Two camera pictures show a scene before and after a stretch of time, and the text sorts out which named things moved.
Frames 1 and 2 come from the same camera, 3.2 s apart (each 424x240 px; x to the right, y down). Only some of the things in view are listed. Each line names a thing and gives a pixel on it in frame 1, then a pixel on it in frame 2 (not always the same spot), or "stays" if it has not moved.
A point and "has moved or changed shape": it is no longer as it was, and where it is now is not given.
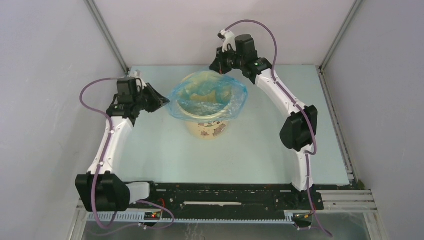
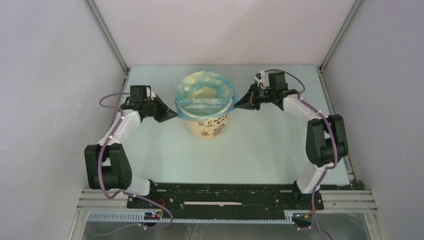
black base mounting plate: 208,197 stays
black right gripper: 218,65 to 249,100
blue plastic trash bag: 207,95 has moved or changed shape
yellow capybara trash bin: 207,131 stays
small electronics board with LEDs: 152,216 stays
